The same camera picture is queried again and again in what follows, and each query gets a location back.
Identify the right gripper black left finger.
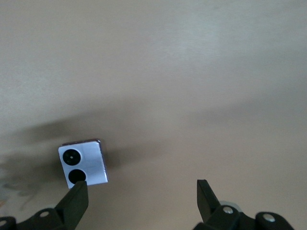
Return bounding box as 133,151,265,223
0,181,90,230

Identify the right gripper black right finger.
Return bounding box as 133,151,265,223
195,179,295,230

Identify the lilac flip phone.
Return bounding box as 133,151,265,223
58,138,110,190

